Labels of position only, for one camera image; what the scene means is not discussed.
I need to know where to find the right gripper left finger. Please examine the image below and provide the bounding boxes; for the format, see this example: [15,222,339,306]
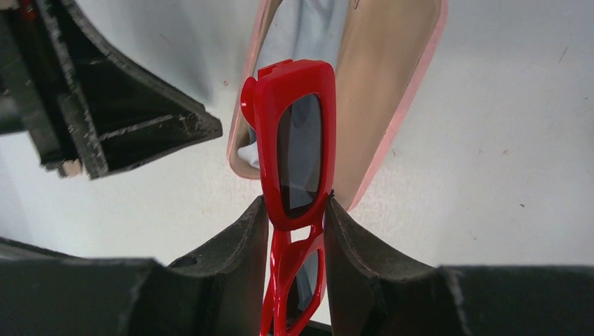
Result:
[1,197,268,335]

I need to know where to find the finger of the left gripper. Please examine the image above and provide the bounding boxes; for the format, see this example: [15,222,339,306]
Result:
[34,1,223,179]

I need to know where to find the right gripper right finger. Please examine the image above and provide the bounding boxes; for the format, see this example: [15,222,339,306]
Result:
[324,197,593,335]

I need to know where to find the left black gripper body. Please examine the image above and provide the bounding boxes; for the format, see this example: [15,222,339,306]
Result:
[1,1,83,178]

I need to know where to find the red frame sunglasses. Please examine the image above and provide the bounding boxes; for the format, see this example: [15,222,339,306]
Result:
[240,59,336,335]

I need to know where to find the blue cleaning cloth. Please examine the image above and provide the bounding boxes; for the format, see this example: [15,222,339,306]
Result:
[227,1,353,179]

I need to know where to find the pink glasses case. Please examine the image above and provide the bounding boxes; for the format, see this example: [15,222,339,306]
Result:
[226,0,450,212]

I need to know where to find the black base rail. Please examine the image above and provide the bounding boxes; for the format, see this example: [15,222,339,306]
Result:
[1,237,70,260]

